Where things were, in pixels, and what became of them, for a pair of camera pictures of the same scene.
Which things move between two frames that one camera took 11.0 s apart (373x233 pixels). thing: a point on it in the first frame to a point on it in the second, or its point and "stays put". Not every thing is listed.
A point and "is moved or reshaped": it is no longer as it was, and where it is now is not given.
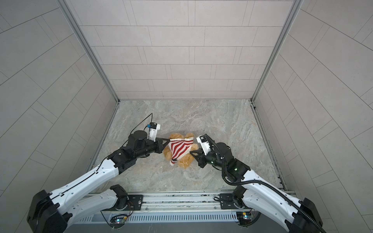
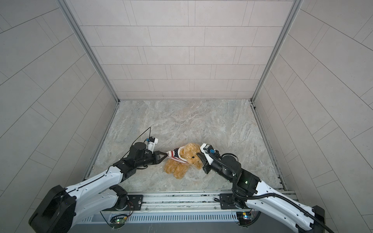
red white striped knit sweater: [179, 147] is moved or reshaped
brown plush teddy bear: [187, 159] to [187, 152]
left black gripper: [159, 146] to [156, 157]
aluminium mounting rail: [207, 202] stays put
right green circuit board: [245, 218] stays put
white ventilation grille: [98, 218] stays put
